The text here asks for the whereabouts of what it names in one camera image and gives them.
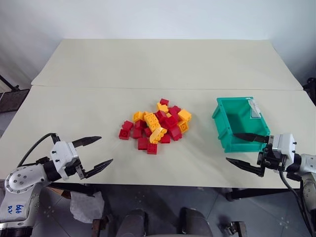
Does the white label on bin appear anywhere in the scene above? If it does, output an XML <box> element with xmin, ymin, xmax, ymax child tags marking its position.
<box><xmin>247</xmin><ymin>98</ymin><xmax>262</xmax><ymax>119</ymax></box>

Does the brown cardboard piece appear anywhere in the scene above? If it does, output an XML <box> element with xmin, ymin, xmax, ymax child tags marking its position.
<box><xmin>46</xmin><ymin>185</ymin><xmax>73</xmax><ymax>199</ymax></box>

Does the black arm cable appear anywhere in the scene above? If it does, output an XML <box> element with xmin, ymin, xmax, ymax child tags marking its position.
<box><xmin>16</xmin><ymin>132</ymin><xmax>59</xmax><ymax>169</ymax></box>
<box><xmin>279</xmin><ymin>169</ymin><xmax>313</xmax><ymax>234</ymax></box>

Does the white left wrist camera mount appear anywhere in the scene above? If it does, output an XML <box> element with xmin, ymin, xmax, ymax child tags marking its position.
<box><xmin>49</xmin><ymin>141</ymin><xmax>81</xmax><ymax>181</ymax></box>

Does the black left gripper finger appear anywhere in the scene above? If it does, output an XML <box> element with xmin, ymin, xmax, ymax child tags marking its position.
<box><xmin>82</xmin><ymin>158</ymin><xmax>114</xmax><ymax>179</ymax></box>
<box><xmin>72</xmin><ymin>136</ymin><xmax>102</xmax><ymax>149</ymax></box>

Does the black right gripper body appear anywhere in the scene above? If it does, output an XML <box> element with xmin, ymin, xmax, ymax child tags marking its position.
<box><xmin>257</xmin><ymin>144</ymin><xmax>287</xmax><ymax>171</ymax></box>

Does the dark rounded shape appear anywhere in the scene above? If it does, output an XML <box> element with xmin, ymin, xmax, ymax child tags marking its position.
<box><xmin>115</xmin><ymin>208</ymin><xmax>149</xmax><ymax>237</ymax></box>
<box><xmin>179</xmin><ymin>206</ymin><xmax>213</xmax><ymax>237</ymax></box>

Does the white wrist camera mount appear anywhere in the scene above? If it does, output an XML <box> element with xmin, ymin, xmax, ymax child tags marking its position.
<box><xmin>268</xmin><ymin>133</ymin><xmax>296</xmax><ymax>161</ymax></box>
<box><xmin>49</xmin><ymin>141</ymin><xmax>81</xmax><ymax>181</ymax></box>

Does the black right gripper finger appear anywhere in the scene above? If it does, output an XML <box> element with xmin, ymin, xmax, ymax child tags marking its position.
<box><xmin>225</xmin><ymin>158</ymin><xmax>266</xmax><ymax>178</ymax></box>
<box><xmin>233</xmin><ymin>133</ymin><xmax>270</xmax><ymax>144</ymax></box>

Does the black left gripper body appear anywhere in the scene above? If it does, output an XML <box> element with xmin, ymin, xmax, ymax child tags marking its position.
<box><xmin>64</xmin><ymin>159</ymin><xmax>87</xmax><ymax>180</ymax></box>

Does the green plastic bin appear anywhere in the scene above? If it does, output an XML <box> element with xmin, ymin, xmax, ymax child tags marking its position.
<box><xmin>211</xmin><ymin>96</ymin><xmax>272</xmax><ymax>154</ymax></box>

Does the black metal stand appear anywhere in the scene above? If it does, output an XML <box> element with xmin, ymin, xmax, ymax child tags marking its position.
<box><xmin>0</xmin><ymin>74</ymin><xmax>31</xmax><ymax>115</ymax></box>

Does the dark equipment at table edge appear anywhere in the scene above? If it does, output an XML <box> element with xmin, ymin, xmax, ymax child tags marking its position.
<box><xmin>302</xmin><ymin>77</ymin><xmax>316</xmax><ymax>100</ymax></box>

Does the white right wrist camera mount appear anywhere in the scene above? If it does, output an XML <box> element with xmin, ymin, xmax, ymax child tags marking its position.
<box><xmin>268</xmin><ymin>133</ymin><xmax>296</xmax><ymax>161</ymax></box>

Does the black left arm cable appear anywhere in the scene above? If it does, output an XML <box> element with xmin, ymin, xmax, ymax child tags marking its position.
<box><xmin>16</xmin><ymin>132</ymin><xmax>59</xmax><ymax>169</ymax></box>

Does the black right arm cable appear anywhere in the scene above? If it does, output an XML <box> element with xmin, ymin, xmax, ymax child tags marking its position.
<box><xmin>279</xmin><ymin>169</ymin><xmax>313</xmax><ymax>234</ymax></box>

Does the black table frame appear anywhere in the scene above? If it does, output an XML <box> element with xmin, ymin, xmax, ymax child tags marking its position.
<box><xmin>49</xmin><ymin>182</ymin><xmax>301</xmax><ymax>202</ymax></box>

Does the white plastic bag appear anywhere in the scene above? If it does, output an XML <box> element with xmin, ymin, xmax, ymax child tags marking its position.
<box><xmin>69</xmin><ymin>191</ymin><xmax>105</xmax><ymax>224</ymax></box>

